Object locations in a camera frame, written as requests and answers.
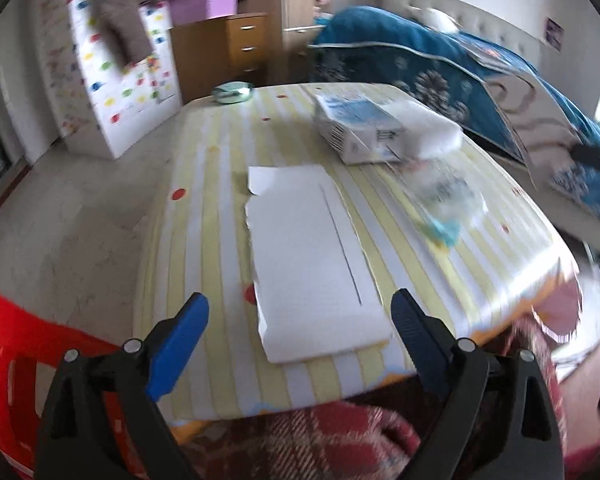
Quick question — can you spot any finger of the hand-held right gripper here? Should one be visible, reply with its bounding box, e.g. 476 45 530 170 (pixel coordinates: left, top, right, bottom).
571 143 600 178

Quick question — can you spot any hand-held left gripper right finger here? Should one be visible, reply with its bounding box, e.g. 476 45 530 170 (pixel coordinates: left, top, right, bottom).
391 288 566 480

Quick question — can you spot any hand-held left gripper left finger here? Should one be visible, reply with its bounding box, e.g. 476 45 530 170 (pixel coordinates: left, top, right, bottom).
35 292 210 480

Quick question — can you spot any white cardboard sheet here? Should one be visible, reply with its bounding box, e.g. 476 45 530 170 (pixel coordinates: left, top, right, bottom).
245 162 396 365

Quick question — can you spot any striped dotted tablecloth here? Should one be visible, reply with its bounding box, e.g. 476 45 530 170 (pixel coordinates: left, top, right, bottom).
132 82 581 422

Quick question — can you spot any clear plastic wrapper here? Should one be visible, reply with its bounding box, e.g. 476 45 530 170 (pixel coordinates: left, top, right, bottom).
402 156 490 250

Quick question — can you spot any red plaid blanket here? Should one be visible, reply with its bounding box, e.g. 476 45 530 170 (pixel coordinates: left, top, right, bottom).
179 375 557 480

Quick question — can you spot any red plastic stool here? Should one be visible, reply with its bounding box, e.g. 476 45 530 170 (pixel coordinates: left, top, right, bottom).
0 281 152 480

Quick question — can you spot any folded white paper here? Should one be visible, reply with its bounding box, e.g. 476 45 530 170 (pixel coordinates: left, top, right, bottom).
462 40 501 69

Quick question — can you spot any white floor rug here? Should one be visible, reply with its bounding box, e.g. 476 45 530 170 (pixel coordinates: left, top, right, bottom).
550 330 600 377

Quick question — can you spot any grey upholstered bed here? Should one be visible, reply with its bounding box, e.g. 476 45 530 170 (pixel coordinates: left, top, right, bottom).
365 0 600 261

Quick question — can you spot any white pillow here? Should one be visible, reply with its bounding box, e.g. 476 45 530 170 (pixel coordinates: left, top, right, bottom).
420 7 459 34

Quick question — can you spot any blue white carton box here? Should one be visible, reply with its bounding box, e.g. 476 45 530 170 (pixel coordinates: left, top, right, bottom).
313 92 409 166

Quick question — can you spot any blue floral blanket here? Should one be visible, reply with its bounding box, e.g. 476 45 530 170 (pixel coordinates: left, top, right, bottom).
307 6 600 222

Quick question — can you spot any white dotted cabinet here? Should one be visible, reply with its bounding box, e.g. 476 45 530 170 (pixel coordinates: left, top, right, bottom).
34 0 184 161

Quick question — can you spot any round green metal tin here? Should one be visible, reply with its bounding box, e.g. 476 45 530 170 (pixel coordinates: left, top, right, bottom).
211 82 255 106

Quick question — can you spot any wooden drawer cabinet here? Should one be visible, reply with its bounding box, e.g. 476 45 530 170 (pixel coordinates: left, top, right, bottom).
169 12 270 107

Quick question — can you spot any tall wooden wardrobe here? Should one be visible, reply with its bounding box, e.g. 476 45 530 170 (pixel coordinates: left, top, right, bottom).
280 0 342 55

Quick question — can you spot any purple storage box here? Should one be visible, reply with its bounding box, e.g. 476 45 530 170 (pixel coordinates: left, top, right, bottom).
168 0 240 26

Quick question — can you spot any brown quilted coat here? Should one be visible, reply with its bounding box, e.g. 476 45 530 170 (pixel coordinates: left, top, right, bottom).
92 0 216 69

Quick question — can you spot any small wall poster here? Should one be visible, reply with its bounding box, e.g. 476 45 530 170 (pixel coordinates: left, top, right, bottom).
545 17 564 52

